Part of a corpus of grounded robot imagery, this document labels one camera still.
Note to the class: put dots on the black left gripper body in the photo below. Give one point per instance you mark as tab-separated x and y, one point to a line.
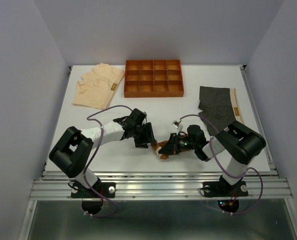
134	127

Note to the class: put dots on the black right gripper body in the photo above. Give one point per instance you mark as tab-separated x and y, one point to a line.
184	143

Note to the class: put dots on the brown underwear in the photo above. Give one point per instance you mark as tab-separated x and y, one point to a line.
164	157

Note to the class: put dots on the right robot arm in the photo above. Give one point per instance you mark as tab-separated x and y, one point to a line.
242	143

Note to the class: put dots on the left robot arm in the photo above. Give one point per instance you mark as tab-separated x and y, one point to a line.
71	152

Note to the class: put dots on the dark grey underwear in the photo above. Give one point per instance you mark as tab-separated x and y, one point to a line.
219	108

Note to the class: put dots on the peach underwear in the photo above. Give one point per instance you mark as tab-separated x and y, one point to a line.
97	87

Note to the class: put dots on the orange compartment tray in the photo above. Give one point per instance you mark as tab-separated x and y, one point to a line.
153	78

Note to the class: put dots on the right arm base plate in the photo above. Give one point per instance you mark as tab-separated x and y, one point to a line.
216	189

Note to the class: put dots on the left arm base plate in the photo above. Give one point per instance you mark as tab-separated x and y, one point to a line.
78	191

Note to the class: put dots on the aluminium right side rail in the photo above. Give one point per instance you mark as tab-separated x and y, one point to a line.
272	166

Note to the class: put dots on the aluminium rail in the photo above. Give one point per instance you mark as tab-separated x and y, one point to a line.
134	186
272	166

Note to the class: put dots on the aluminium front rail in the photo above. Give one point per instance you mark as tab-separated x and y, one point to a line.
134	186

